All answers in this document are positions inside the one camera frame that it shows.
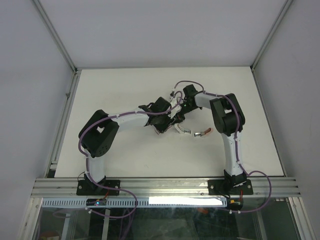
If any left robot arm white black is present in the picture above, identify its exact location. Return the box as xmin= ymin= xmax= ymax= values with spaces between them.
xmin=76 ymin=97 xmax=181 ymax=197

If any white slotted cable duct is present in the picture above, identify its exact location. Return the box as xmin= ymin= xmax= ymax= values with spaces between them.
xmin=42 ymin=196 xmax=227 ymax=209

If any pink stapler top cover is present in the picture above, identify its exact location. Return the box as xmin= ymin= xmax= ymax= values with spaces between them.
xmin=193 ymin=127 xmax=213 ymax=138

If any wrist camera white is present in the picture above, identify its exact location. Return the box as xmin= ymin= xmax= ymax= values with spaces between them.
xmin=169 ymin=89 xmax=176 ymax=99
xmin=168 ymin=98 xmax=181 ymax=119

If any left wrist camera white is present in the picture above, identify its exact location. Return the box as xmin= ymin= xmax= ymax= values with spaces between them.
xmin=168 ymin=98 xmax=181 ymax=119

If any aluminium mounting rail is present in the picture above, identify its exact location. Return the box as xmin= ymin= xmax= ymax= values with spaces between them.
xmin=31 ymin=176 xmax=301 ymax=198

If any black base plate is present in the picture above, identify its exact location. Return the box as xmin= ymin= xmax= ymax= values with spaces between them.
xmin=76 ymin=178 xmax=121 ymax=196
xmin=207 ymin=179 xmax=254 ymax=197

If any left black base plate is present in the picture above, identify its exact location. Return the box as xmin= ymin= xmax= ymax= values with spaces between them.
xmin=76 ymin=178 xmax=121 ymax=196

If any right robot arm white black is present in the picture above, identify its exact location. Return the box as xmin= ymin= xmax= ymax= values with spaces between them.
xmin=180 ymin=84 xmax=248 ymax=195

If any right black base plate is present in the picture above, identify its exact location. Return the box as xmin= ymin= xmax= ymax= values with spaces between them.
xmin=207 ymin=179 xmax=254 ymax=197

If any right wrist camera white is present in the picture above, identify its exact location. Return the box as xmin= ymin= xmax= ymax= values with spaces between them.
xmin=169 ymin=89 xmax=176 ymax=99

